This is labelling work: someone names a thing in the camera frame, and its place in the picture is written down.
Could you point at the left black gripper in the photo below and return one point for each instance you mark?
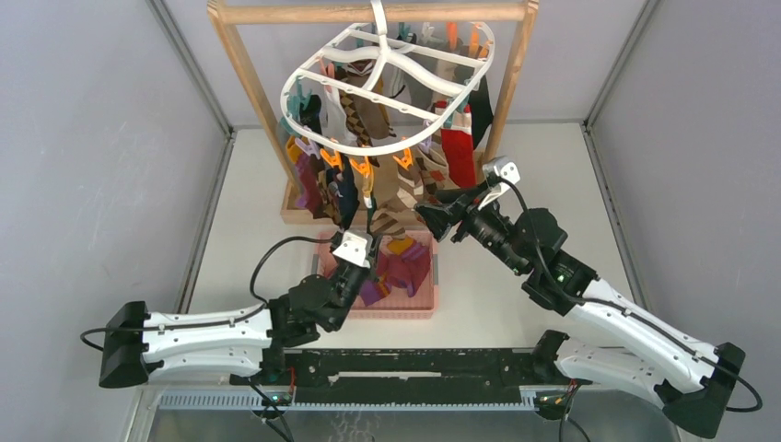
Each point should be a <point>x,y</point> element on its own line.
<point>369,271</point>

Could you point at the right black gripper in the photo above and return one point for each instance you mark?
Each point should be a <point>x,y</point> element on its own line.
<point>438,218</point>

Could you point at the maroon yellow purple sock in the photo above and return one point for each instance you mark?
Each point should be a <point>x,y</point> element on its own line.
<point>374,291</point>

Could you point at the maroon purple striped sock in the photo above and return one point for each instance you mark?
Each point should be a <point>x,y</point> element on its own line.
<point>405,267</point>

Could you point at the pink perforated plastic basket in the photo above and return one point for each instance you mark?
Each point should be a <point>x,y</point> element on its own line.
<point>398,306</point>

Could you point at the navy green sock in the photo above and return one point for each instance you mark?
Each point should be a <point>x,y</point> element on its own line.
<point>347,195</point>

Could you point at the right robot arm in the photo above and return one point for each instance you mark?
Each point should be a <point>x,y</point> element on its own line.
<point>689,380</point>

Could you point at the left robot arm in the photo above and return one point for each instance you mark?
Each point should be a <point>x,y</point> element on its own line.
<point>139,345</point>

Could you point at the white oval clip hanger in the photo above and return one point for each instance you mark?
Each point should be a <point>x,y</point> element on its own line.
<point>413,78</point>

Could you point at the red sock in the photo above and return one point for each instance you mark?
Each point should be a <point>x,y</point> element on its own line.
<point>457,145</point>

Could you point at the brown white striped sock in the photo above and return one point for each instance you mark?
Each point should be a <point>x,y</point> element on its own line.
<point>396,190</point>

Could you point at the white green sock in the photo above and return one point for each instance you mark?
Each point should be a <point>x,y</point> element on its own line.
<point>369,196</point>

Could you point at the black sock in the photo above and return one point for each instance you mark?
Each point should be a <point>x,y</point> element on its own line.
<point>481,111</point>

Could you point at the brown argyle sock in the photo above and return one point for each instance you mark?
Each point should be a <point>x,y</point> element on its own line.
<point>354,75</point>

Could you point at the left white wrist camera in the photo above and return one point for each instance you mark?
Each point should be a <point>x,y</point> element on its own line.
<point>356,248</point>

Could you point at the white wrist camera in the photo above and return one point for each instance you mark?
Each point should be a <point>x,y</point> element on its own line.
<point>356,248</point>
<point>498,173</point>

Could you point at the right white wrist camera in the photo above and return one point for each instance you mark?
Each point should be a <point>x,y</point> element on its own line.
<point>498,173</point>

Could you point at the wooden hanger rack frame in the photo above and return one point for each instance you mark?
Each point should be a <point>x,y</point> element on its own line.
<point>226,19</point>

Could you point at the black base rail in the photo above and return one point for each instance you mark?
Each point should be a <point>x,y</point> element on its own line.
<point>405,376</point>

